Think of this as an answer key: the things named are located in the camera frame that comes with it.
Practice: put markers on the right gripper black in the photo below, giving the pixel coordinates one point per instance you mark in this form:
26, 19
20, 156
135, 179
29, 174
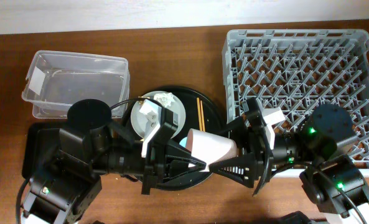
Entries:
260, 147

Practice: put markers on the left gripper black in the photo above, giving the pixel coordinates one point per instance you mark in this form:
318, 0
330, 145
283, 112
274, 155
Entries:
179, 159

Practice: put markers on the pink plastic cup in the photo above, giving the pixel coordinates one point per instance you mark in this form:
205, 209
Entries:
209, 147

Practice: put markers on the light blue plastic cup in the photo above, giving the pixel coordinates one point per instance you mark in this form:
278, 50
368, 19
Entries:
183, 142

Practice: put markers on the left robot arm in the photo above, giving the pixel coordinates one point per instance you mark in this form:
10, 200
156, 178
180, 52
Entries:
91, 144

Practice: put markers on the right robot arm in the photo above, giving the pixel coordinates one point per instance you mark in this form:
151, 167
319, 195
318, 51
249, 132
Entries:
330, 179

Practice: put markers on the grey dishwasher rack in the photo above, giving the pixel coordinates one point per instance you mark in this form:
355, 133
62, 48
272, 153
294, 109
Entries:
298, 70

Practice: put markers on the wooden chopstick right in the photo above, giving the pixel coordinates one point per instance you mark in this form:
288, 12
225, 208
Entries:
202, 116

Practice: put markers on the white round plate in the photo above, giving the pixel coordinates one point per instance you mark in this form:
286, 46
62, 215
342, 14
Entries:
138, 120

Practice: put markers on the crumpled white napkin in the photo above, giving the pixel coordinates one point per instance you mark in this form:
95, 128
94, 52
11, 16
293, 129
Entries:
165, 99

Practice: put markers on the gold foil wrapper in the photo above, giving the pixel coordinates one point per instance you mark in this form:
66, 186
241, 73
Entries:
144, 98

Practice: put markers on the clear plastic bin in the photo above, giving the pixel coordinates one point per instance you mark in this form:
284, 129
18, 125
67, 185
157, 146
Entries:
56, 80

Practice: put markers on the black rectangular tray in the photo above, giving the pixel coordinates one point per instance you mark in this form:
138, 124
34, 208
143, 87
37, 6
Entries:
41, 145

